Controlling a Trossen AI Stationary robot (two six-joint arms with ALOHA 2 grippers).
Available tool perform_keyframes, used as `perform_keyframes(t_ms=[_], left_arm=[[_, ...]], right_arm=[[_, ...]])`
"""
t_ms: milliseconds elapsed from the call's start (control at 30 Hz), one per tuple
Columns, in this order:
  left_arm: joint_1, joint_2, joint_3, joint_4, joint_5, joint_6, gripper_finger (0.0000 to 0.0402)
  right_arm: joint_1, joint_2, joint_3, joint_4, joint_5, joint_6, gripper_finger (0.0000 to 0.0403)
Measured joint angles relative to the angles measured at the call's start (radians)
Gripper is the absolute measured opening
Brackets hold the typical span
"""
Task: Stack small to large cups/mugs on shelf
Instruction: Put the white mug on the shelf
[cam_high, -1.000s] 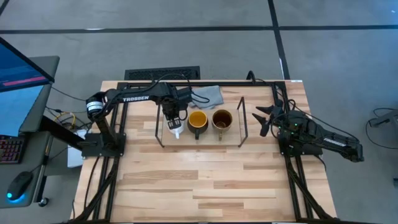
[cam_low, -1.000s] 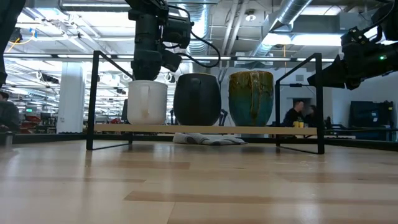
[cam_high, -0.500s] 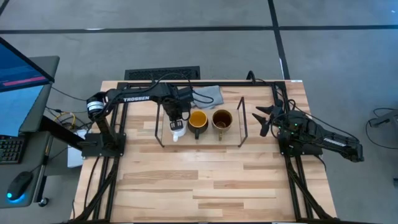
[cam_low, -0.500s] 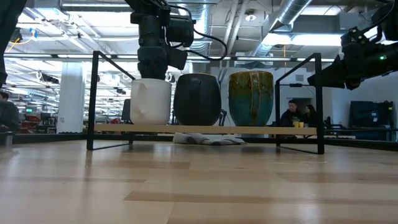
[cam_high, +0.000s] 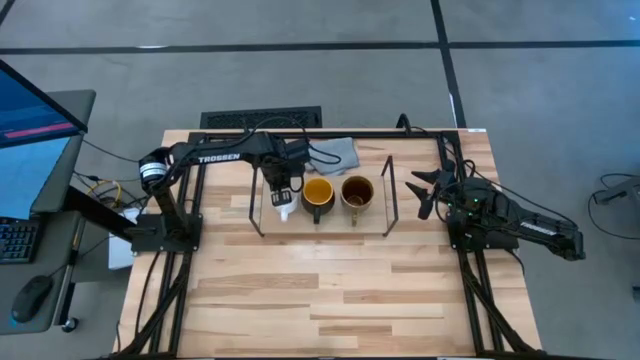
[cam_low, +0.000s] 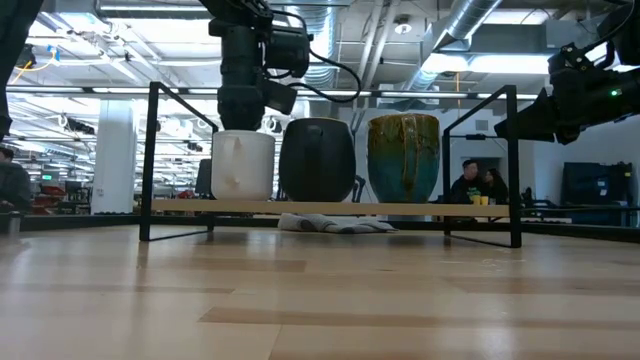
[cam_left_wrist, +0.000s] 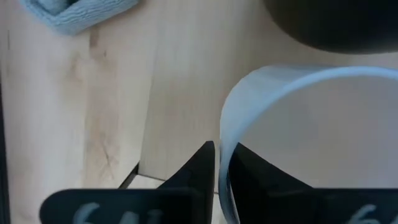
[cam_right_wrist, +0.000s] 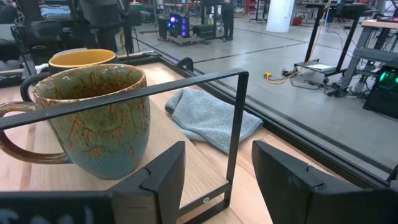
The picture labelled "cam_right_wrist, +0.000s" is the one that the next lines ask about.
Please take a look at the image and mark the computer tower blue lights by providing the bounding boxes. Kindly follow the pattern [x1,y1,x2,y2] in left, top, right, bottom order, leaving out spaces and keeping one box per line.
[167,12,191,39]

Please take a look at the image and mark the yellow cable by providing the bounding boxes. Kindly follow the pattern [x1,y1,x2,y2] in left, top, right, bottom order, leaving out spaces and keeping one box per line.
[263,30,321,85]

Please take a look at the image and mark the person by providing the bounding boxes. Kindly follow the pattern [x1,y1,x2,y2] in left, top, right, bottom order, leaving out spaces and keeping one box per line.
[221,0,235,42]

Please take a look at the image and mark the black office chair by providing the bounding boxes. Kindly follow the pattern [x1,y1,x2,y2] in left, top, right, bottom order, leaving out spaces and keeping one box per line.
[10,0,65,75]

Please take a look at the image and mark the green brown glazed mug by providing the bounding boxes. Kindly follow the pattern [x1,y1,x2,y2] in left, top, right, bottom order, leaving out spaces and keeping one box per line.
[0,63,151,181]

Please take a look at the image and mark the computer case green light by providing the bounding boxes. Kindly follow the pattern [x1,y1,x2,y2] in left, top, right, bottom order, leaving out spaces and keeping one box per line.
[363,63,398,119]

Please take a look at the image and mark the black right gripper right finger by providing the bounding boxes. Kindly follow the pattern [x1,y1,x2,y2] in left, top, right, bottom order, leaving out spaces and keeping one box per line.
[251,140,398,224]

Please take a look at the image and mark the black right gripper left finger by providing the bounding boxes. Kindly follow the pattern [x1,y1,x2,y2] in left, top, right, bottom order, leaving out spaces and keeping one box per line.
[0,141,187,224]

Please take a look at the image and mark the black table edge clamp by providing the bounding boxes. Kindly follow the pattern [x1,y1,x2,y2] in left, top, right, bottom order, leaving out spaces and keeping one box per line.
[174,57,195,73]

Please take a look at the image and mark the wooden top grey desk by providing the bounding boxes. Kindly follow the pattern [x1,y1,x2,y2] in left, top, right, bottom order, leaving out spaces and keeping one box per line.
[340,17,398,91]

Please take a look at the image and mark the blue terry cloth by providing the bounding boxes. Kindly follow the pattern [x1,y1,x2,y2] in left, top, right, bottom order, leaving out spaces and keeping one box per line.
[164,88,264,154]

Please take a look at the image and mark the black mug yellow inside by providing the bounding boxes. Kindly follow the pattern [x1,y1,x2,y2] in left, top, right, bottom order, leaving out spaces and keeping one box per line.
[19,49,119,103]

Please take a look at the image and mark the white pillar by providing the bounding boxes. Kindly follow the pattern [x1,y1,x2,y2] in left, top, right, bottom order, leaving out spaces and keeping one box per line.
[266,0,296,34]

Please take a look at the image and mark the black metal stand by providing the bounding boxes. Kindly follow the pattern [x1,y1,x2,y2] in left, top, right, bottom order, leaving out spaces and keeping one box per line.
[293,2,377,78]

